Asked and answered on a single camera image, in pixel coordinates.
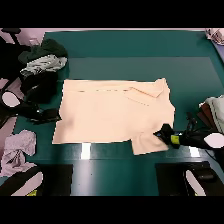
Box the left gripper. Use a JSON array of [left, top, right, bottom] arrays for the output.
[[33, 107, 63, 126]]

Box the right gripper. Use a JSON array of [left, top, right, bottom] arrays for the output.
[[161, 123, 183, 148]]

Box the cream T-shirt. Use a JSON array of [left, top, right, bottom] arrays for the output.
[[51, 77, 177, 156]]

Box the black garment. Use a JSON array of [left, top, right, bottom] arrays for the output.
[[19, 70, 60, 105]]

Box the brown folded garment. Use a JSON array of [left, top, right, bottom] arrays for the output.
[[196, 103, 218, 132]]

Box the lilac garment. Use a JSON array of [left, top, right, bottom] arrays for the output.
[[0, 129, 38, 178]]

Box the pale folded garment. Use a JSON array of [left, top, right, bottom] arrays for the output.
[[204, 94, 224, 134]]

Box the grey garment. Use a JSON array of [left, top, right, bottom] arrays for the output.
[[19, 54, 69, 76]]

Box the dark green garment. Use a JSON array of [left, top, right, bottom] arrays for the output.
[[17, 38, 69, 64]]

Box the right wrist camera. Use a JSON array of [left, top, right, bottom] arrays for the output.
[[184, 111, 202, 135]]

